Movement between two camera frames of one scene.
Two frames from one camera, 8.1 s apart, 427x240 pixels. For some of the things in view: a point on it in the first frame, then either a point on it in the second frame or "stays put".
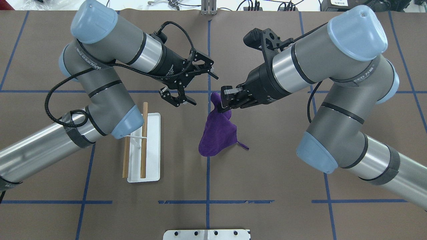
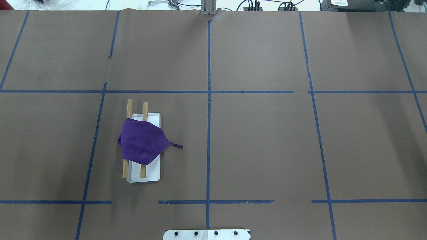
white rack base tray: (153, 152) stays put
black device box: (376, 5) stays put
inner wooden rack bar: (143, 167) stays put
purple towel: (220, 133) to (141, 142)
